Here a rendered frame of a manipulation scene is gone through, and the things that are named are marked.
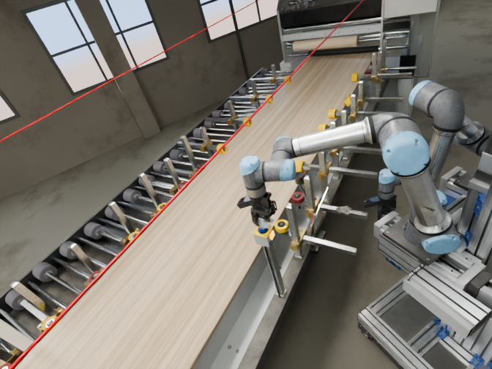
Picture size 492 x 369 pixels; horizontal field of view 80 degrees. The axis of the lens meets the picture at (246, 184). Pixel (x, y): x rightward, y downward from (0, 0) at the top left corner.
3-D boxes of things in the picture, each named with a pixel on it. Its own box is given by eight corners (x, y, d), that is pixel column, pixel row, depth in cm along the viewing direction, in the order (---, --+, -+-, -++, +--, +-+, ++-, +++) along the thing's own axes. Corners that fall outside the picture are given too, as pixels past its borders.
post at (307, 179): (318, 231, 194) (311, 174, 165) (316, 235, 192) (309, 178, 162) (312, 230, 196) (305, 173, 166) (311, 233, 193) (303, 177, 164)
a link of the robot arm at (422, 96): (485, 161, 142) (423, 110, 117) (460, 146, 154) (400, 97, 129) (507, 141, 137) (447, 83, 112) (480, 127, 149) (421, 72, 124)
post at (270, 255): (287, 291, 159) (272, 237, 131) (283, 299, 156) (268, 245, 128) (280, 288, 161) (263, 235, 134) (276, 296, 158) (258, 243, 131)
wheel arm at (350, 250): (356, 252, 156) (356, 247, 153) (355, 257, 154) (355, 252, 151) (282, 233, 178) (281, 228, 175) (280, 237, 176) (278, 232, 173)
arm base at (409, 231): (450, 234, 125) (455, 218, 119) (426, 253, 121) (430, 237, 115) (417, 215, 136) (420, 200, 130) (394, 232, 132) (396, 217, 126)
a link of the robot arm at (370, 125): (408, 96, 97) (269, 132, 116) (416, 112, 89) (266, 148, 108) (411, 126, 103) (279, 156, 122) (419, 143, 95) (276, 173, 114)
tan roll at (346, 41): (408, 39, 326) (408, 28, 319) (406, 43, 319) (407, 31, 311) (289, 50, 399) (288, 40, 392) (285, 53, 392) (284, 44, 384)
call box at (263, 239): (276, 236, 132) (273, 225, 127) (269, 249, 128) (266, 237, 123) (263, 233, 136) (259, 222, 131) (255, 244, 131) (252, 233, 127)
